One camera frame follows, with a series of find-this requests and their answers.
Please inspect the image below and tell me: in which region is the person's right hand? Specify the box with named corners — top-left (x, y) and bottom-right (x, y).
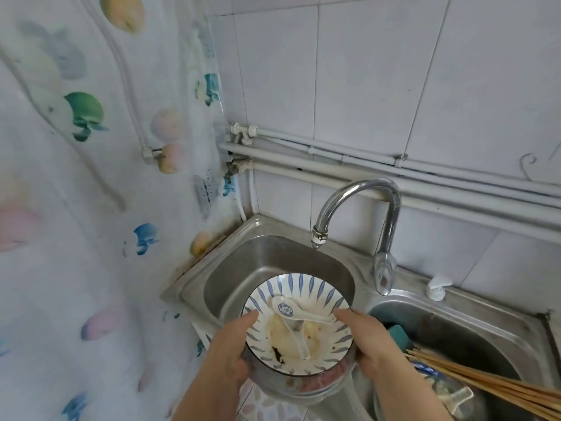
top-left (333, 307), bottom-right (415, 380)

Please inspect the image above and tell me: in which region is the person's left hand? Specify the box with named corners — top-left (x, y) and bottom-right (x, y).
top-left (203, 309), bottom-right (260, 391)

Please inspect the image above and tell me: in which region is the blue patterned bowl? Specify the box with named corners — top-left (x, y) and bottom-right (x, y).
top-left (411, 361), bottom-right (444, 380)

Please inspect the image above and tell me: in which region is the blue patterned ceramic spoon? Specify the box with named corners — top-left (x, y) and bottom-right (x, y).
top-left (271, 295), bottom-right (336, 325)

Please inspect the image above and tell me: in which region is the white round soup spoon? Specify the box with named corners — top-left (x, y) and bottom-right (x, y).
top-left (437, 384), bottom-right (475, 416)

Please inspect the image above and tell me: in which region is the blue striped bowl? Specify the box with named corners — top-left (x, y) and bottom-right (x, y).
top-left (241, 272), bottom-right (355, 377)

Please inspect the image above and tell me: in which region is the green tinted glass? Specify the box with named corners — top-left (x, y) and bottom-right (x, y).
top-left (416, 374), bottom-right (490, 421)

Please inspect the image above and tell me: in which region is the bundle of wooden chopsticks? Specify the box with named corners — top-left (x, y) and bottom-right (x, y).
top-left (405, 346), bottom-right (561, 421)

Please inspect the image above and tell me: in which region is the wooden chopstick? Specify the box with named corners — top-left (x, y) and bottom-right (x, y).
top-left (405, 346), bottom-right (561, 421)

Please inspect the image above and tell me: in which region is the person's left forearm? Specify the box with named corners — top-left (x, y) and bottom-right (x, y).
top-left (173, 359), bottom-right (251, 421)

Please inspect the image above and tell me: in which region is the teal green sponge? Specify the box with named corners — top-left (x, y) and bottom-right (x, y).
top-left (387, 325), bottom-right (415, 354)

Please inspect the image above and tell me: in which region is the white soap pump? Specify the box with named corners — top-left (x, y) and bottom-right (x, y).
top-left (425, 275), bottom-right (453, 302)

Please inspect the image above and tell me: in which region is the stainless double sink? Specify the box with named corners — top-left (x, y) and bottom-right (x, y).
top-left (160, 214), bottom-right (560, 421)

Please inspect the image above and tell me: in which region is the chrome faucet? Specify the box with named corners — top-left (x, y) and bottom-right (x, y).
top-left (311, 178), bottom-right (402, 296)

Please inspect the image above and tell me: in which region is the group of white wall pipes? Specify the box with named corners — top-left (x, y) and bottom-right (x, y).
top-left (217, 122), bottom-right (561, 246)

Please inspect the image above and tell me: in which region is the small brass wall tap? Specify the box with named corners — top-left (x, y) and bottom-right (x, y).
top-left (224, 156), bottom-right (251, 181)

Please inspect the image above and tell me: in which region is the white shower hose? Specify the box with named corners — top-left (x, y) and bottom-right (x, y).
top-left (74, 0), bottom-right (165, 165)

